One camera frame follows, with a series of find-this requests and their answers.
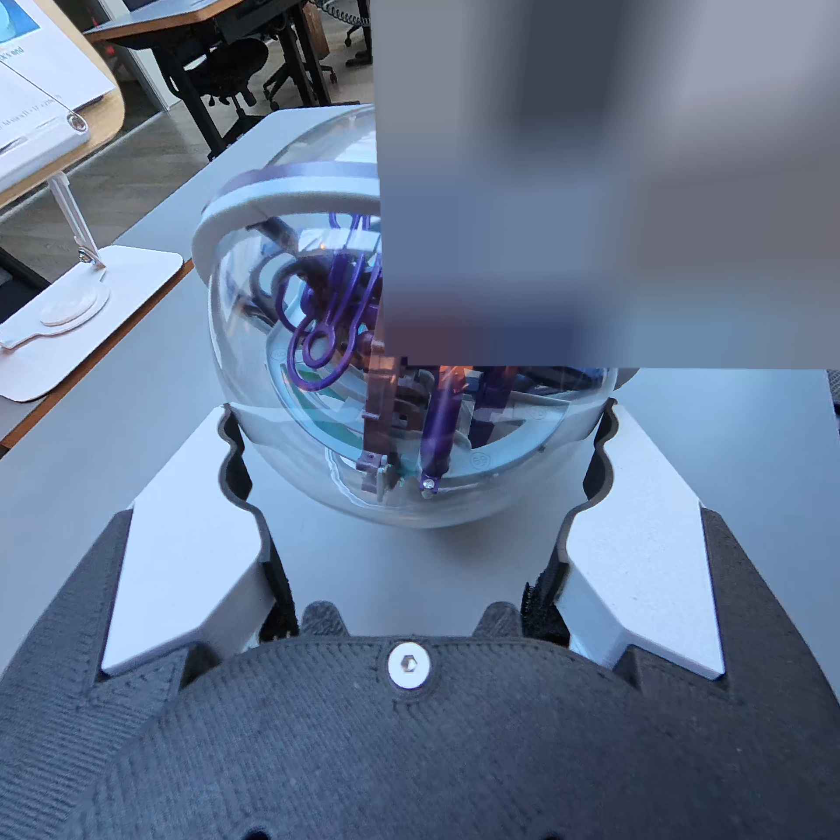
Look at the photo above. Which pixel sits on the wooden table with rounded edge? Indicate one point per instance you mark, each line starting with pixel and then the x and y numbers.
pixel 105 131

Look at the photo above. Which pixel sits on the clear maze ball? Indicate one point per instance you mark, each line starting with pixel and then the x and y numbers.
pixel 315 407

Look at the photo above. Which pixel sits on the black-legged desk with wooden top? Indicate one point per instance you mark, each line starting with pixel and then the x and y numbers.
pixel 164 16

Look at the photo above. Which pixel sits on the white printed board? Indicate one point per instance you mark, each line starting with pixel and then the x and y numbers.
pixel 39 85

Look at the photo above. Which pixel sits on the white stand with flat base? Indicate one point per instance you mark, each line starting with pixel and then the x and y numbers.
pixel 124 308

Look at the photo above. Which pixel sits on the black office chair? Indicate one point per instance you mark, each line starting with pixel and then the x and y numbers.
pixel 229 65

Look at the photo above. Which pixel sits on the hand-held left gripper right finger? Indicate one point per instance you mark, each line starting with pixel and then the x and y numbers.
pixel 643 564

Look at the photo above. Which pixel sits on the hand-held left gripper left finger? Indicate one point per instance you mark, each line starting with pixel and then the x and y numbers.
pixel 190 558

